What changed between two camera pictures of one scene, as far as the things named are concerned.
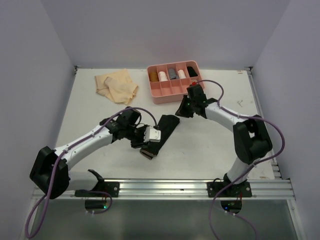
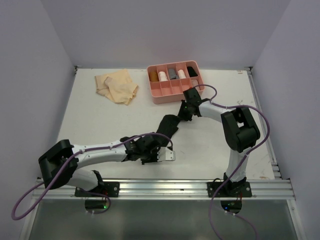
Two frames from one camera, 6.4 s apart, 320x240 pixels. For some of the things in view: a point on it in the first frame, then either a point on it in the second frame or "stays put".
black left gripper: [137, 143] -> [155, 159]
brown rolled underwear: [153, 76] stays put
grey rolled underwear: [172, 75] stays put
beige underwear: [117, 85] stays put
